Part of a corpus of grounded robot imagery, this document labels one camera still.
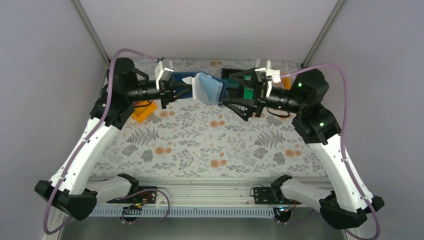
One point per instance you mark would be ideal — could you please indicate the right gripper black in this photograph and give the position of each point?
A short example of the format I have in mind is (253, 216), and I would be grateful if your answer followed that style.
(257, 99)

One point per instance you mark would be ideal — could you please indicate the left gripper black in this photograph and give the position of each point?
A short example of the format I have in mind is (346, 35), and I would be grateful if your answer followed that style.
(167, 92)

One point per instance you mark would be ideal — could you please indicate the blue leather card holder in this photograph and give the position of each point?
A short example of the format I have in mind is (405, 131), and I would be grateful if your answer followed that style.
(208, 89)

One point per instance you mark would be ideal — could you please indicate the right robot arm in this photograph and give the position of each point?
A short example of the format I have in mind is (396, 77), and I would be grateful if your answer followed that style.
(349, 202)

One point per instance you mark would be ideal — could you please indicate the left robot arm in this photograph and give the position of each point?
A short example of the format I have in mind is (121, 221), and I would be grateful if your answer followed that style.
(126, 86)

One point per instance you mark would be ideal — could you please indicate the teal card stack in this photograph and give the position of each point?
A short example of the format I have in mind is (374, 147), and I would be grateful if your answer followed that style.
(232, 84)

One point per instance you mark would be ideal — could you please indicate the green bin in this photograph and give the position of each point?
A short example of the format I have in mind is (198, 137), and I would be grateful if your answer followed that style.
(248, 90)

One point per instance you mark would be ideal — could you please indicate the black bin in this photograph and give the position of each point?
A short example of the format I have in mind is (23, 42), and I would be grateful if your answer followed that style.
(235, 91)

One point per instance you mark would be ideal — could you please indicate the orange bin right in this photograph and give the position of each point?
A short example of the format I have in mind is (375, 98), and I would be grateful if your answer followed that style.
(286, 83)

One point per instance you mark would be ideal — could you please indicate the orange bin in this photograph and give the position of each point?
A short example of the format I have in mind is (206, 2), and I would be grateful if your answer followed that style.
(142, 110)
(286, 83)

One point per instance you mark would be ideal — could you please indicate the orange bin left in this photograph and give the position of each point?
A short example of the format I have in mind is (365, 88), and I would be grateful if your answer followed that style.
(142, 110)

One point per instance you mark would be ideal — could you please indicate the floral table mat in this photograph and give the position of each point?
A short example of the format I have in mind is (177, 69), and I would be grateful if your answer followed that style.
(191, 139)

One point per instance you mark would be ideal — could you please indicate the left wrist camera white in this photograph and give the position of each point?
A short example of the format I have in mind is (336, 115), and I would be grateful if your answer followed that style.
(163, 71)

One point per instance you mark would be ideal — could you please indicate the aluminium mounting rail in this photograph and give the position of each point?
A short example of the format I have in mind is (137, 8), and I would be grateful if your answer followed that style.
(202, 195)

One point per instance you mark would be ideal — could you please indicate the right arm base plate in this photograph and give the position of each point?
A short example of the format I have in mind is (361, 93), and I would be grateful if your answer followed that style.
(265, 196)

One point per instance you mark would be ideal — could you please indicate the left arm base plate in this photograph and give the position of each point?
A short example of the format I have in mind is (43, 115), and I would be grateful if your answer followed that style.
(147, 197)

